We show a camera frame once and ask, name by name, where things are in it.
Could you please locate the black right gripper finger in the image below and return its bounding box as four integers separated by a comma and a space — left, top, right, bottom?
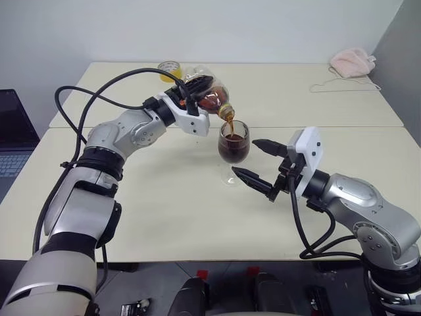
252, 138, 289, 159
231, 166, 274, 198

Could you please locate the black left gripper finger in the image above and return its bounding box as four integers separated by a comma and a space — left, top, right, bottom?
184, 75, 215, 101

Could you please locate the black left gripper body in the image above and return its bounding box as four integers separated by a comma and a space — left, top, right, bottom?
164, 83, 199, 117

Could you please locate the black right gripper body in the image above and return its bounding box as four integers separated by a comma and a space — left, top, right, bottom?
267, 147, 305, 203

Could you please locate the clear bottle with dark drink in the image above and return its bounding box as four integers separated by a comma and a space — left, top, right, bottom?
182, 65, 236, 122

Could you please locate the clear wine glass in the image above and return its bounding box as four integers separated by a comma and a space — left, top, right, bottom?
217, 120, 251, 186

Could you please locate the yellow tape roll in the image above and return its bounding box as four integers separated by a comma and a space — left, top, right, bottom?
157, 60, 183, 83

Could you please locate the pink cloth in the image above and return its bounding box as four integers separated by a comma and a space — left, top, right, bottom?
330, 47, 376, 79

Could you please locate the grey laptop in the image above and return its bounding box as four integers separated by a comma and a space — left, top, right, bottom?
0, 88, 41, 203

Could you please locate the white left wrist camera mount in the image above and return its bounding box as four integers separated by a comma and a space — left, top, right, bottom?
153, 92, 211, 137

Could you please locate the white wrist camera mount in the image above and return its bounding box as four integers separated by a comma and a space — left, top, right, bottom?
286, 126, 326, 200
153, 92, 211, 137

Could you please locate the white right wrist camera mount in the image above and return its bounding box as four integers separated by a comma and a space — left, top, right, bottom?
286, 126, 326, 200

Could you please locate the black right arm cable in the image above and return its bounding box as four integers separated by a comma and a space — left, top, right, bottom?
288, 163, 363, 261

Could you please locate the white wire hanger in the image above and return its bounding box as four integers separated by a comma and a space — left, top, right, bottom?
310, 65, 382, 94

